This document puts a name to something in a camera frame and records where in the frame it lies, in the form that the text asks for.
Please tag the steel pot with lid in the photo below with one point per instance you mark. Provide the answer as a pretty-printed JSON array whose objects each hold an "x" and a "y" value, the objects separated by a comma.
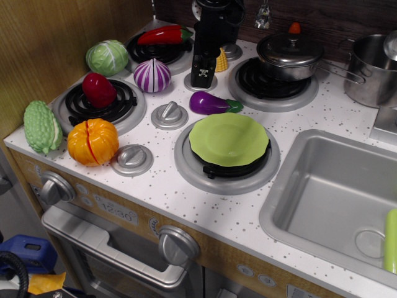
[{"x": 294, "y": 57}]

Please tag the grey stove knob back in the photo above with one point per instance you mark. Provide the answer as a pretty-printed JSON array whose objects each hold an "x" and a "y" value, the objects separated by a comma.
[{"x": 233, "y": 51}]

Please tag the grey stove knob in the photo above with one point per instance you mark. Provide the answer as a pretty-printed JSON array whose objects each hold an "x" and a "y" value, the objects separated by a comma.
[
  {"x": 169, "y": 116},
  {"x": 132, "y": 160},
  {"x": 233, "y": 51}
]

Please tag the red toy chili pepper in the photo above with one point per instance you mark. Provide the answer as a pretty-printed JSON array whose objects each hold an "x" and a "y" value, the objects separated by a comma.
[{"x": 166, "y": 35}]

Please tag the yellow toy corn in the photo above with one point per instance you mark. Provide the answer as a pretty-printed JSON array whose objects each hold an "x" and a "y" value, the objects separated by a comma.
[{"x": 221, "y": 62}]

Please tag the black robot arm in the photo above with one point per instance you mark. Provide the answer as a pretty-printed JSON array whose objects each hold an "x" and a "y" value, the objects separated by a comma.
[{"x": 233, "y": 6}]

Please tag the hanging silver utensil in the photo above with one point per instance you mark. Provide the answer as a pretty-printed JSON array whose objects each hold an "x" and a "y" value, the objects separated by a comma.
[{"x": 263, "y": 16}]

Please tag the grey toy sink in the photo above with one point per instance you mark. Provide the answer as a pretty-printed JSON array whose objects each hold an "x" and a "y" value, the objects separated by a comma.
[{"x": 330, "y": 199}]

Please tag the grey faucet base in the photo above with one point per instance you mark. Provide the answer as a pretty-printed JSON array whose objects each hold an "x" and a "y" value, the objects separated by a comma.
[{"x": 384, "y": 127}]

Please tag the grey oven knob right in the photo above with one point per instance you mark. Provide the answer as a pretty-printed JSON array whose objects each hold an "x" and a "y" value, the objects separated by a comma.
[{"x": 176, "y": 247}]

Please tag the dark red toy pepper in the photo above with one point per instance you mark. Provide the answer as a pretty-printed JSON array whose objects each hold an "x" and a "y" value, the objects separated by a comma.
[{"x": 98, "y": 90}]

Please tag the grey stove knob lower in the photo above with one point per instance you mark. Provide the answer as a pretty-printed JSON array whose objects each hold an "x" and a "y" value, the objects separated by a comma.
[{"x": 132, "y": 160}]

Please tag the back left black burner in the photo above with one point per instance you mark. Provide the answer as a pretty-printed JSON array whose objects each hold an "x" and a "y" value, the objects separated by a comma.
[{"x": 178, "y": 58}]

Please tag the orange toy behind pot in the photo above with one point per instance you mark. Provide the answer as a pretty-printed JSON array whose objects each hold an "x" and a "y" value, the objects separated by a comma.
[{"x": 294, "y": 28}]

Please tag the back right black burner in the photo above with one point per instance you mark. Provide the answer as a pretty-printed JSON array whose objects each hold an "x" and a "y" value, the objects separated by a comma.
[{"x": 248, "y": 84}]

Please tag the purple white toy onion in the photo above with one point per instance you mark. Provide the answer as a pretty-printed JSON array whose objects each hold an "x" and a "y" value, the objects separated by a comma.
[{"x": 152, "y": 76}]

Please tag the orange toy pumpkin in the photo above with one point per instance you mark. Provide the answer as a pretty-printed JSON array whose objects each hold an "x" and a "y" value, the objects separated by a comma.
[{"x": 93, "y": 142}]

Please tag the black burner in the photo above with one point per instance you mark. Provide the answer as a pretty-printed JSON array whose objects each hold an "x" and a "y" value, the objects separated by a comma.
[
  {"x": 126, "y": 112},
  {"x": 225, "y": 180},
  {"x": 248, "y": 84},
  {"x": 178, "y": 58}
]

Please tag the front left black burner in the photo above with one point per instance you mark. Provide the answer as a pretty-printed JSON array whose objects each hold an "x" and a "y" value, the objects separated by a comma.
[{"x": 126, "y": 112}]

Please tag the yellow cloth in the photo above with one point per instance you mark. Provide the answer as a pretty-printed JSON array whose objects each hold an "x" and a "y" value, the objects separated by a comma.
[{"x": 43, "y": 283}]

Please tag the front right black burner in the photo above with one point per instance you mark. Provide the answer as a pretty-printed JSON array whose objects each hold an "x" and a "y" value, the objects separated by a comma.
[{"x": 225, "y": 180}]

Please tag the purple toy eggplant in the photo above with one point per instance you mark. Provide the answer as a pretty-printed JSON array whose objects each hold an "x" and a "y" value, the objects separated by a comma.
[{"x": 204, "y": 103}]

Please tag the green toy bitter gourd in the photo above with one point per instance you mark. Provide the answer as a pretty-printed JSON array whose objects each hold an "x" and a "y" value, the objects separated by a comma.
[{"x": 42, "y": 130}]

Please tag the large steel pot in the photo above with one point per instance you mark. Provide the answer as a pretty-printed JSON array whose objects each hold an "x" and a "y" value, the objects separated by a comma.
[{"x": 371, "y": 77}]

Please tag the blue tool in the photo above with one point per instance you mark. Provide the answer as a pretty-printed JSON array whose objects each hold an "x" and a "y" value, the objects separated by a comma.
[{"x": 37, "y": 254}]

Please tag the green toy cabbage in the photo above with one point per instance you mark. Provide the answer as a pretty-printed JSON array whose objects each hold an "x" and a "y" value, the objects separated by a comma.
[{"x": 107, "y": 58}]

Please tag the grey oven knob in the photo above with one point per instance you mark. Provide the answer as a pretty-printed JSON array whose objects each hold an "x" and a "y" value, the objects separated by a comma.
[
  {"x": 55, "y": 189},
  {"x": 176, "y": 247}
]

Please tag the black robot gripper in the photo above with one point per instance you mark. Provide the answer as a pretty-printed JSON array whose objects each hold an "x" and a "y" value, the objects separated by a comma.
[{"x": 214, "y": 30}]

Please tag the grey stove knob upper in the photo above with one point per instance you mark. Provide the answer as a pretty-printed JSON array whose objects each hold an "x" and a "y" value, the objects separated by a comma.
[{"x": 169, "y": 116}]

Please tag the grey oven door handle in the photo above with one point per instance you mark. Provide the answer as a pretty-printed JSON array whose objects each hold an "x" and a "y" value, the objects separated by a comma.
[{"x": 95, "y": 240}]

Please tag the light green object in sink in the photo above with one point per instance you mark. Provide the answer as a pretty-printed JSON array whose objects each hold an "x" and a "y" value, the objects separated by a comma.
[{"x": 389, "y": 259}]

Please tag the green plastic plate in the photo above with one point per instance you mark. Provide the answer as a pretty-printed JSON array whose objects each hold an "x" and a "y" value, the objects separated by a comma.
[{"x": 228, "y": 139}]

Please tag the grey oven knob left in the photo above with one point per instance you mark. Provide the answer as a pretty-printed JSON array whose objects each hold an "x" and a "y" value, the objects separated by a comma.
[{"x": 55, "y": 189}]

